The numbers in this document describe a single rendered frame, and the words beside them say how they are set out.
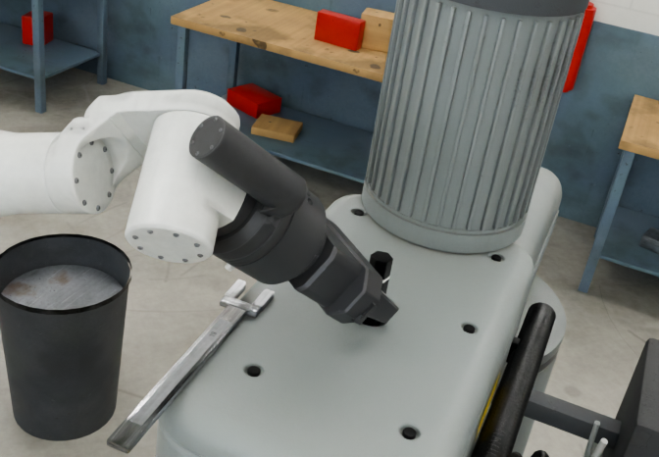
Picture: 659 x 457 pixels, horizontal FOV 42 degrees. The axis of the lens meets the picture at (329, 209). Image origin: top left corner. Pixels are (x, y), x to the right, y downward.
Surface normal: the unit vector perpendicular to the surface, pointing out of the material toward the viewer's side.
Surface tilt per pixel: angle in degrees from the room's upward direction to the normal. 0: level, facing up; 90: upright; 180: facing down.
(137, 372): 0
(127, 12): 90
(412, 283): 0
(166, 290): 0
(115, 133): 102
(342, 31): 90
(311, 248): 78
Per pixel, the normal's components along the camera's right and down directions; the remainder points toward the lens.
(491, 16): -0.15, 0.47
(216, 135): -0.59, -0.43
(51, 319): 0.14, 0.56
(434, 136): -0.43, 0.39
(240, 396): 0.14, -0.87
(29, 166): -0.27, -0.12
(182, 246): -0.13, 0.89
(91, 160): 0.96, 0.00
